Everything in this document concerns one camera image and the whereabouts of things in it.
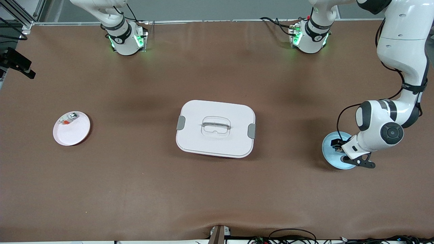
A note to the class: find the white lidded storage box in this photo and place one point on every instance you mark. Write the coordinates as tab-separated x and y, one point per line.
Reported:
217	142

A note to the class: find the aluminium frame profile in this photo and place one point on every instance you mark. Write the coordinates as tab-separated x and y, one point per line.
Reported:
20	20

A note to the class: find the aluminium camera post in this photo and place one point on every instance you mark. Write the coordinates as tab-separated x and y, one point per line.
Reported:
217	237

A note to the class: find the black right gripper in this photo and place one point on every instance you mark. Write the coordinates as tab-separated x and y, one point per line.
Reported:
11	57

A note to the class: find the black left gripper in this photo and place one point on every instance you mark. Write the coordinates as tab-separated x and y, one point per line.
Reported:
337	143

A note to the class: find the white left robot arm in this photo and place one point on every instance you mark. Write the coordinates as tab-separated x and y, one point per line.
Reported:
403	44

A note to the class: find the small white bracket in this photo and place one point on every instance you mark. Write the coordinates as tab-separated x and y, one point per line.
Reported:
227	231

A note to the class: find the pale pink round plate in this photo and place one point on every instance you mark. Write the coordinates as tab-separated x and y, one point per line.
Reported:
73	134

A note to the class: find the silver and red switch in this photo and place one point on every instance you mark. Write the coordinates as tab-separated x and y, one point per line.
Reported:
72	117

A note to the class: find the orange and black switch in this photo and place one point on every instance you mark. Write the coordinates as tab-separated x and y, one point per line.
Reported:
338	148

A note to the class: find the light blue round plate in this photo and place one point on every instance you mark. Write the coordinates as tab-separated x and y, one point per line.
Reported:
328	152

